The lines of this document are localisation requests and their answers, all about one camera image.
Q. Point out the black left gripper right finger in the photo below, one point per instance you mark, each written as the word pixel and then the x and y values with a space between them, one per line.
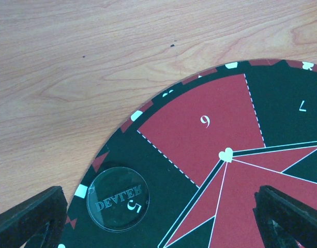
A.
pixel 284 221

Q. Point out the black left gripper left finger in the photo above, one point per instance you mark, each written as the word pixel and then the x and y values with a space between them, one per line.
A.
pixel 36 222

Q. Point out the clear dealer button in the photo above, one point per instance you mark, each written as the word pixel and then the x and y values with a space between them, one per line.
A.
pixel 117 199

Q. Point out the round red black poker mat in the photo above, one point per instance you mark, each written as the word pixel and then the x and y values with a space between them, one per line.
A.
pixel 204 146

